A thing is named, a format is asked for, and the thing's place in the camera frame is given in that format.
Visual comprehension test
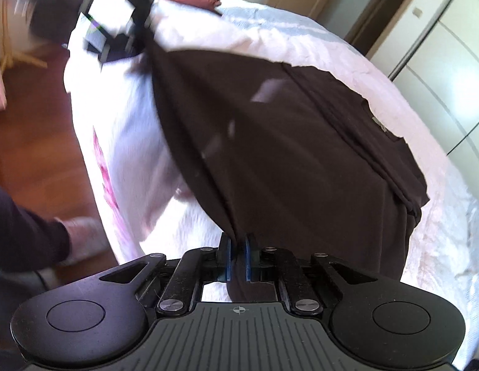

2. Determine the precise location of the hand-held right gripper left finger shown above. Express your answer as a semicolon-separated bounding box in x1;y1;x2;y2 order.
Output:
98;232;234;314

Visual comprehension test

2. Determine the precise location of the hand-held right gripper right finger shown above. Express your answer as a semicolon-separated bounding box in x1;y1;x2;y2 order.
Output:
244;232;379;314

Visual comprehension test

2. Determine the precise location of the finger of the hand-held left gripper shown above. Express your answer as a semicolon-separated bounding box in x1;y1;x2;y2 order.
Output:
82;10;147;66
104;0;160;47

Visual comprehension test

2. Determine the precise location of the dark shirt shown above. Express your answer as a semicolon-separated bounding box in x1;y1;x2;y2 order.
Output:
141;41;431;304

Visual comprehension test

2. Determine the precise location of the wooden coat rack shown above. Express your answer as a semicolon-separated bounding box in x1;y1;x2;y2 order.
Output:
0;0;49;71

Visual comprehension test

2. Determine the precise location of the white floral bed sheet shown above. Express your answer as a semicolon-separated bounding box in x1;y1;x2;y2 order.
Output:
64;58;225;267

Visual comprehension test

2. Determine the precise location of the pink and grey woven blanket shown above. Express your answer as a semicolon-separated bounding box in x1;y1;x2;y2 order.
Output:
66;0;479;360

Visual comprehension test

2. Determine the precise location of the person's dark trouser leg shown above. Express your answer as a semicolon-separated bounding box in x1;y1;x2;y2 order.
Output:
0;180;72;279

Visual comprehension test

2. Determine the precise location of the white wardrobe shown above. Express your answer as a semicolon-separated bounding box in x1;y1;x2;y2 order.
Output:
369;0;479;155

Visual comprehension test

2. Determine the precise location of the dark wooden door frame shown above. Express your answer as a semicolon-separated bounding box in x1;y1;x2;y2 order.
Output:
345;0;418;60

